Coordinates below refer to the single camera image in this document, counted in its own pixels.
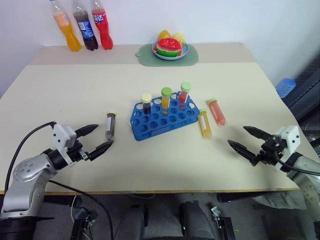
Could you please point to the dark liquid tube yellow cap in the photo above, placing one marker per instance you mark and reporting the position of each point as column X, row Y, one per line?
column 146, row 101

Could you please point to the red soda bottle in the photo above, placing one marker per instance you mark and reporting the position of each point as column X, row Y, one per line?
column 102, row 27

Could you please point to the smooth yellow toy fruit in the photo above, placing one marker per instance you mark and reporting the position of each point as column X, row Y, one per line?
column 163, row 34

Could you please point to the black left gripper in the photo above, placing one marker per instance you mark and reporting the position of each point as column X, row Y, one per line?
column 77, row 152

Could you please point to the green silicone mat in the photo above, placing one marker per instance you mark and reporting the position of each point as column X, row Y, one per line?
column 192, row 58

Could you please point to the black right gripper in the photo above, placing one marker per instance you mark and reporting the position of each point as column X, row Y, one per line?
column 271, row 150

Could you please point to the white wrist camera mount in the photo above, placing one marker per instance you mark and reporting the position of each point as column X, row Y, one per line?
column 60, row 135
column 290, row 136

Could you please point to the orange soda bottle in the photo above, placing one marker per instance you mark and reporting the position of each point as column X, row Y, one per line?
column 70, row 37

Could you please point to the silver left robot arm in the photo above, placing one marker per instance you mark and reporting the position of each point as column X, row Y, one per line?
column 25, row 175

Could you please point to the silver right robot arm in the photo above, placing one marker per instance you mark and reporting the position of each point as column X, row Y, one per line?
column 306, row 172

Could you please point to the red liquid tube green cap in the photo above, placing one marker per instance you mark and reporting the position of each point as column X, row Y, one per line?
column 185, row 91

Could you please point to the black chair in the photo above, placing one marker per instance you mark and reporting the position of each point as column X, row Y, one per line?
column 306, row 97

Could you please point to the orange liquid tube green cap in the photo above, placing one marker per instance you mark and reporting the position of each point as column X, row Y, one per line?
column 166, row 96

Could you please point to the blue test tube rack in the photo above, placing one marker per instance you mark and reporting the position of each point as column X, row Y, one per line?
column 150, row 130

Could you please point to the blue water bottle cap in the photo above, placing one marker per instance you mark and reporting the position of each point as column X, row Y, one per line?
column 285, row 87

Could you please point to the black stand with clamp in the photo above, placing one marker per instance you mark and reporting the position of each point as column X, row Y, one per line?
column 223, row 223
column 83, row 222

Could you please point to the dark brown tube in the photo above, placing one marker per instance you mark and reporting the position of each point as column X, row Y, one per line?
column 110, row 126

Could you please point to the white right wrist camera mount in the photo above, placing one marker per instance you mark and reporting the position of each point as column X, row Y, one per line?
column 290, row 136

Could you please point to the cola bottle blue label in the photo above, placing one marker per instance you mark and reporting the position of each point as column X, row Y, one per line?
column 86, row 30

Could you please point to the dark rounded shape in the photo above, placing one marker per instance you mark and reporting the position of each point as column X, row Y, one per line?
column 131, row 222
column 195, row 220

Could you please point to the toy watermelon slice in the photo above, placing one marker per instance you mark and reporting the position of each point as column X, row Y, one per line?
column 168, row 47

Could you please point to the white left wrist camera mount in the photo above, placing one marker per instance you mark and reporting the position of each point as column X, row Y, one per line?
column 60, row 135

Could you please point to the bumpy yellow toy fruit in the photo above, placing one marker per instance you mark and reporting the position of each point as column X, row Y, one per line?
column 180, row 38

